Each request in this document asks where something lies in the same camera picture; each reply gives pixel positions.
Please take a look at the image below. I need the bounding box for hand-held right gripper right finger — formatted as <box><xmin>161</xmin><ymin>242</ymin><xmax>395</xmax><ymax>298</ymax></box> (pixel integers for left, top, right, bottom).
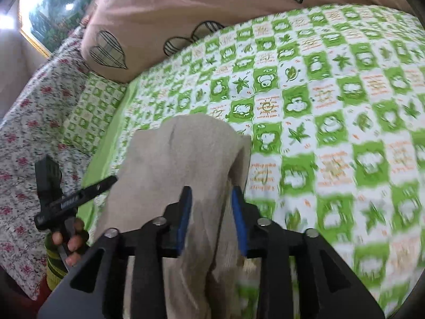
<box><xmin>231</xmin><ymin>186</ymin><xmax>386</xmax><ymax>319</ymax></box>

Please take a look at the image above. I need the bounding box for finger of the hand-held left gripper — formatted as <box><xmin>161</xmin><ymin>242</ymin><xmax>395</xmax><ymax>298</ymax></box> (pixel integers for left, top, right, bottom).
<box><xmin>78</xmin><ymin>175</ymin><xmax>118</xmax><ymax>205</ymax></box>

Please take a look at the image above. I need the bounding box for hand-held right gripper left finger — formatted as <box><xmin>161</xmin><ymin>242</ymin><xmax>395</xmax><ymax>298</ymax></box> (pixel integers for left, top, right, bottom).
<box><xmin>36</xmin><ymin>186</ymin><xmax>193</xmax><ymax>319</ymax></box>

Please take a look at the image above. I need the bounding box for beige knit sweater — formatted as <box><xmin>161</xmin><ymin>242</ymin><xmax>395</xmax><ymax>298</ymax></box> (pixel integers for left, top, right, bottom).
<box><xmin>90</xmin><ymin>115</ymin><xmax>263</xmax><ymax>319</ymax></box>

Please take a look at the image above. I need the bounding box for person's left hand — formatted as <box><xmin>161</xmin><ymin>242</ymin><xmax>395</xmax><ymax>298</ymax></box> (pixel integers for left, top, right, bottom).
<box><xmin>51</xmin><ymin>219</ymin><xmax>90</xmax><ymax>265</ymax></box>

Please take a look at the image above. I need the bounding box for floral quilt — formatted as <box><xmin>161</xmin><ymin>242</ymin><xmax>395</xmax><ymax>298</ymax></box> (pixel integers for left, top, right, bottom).
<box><xmin>0</xmin><ymin>28</ymin><xmax>100</xmax><ymax>301</ymax></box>

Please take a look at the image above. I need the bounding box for green checkered pillow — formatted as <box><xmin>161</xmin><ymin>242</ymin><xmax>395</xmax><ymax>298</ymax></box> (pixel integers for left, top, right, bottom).
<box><xmin>63</xmin><ymin>73</ymin><xmax>128</xmax><ymax>155</ymax></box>

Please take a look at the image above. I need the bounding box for green checkered bed sheet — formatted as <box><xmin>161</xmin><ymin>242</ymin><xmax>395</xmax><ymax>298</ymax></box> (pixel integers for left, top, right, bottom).
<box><xmin>78</xmin><ymin>3</ymin><xmax>425</xmax><ymax>316</ymax></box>

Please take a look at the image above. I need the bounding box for gold framed landscape painting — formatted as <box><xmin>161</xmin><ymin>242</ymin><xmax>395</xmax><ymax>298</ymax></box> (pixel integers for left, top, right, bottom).
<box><xmin>18</xmin><ymin>0</ymin><xmax>110</xmax><ymax>58</ymax></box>

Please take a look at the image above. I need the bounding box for pink heart print duvet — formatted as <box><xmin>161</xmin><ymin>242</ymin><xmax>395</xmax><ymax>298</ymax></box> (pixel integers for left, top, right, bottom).
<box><xmin>81</xmin><ymin>0</ymin><xmax>412</xmax><ymax>83</ymax></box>

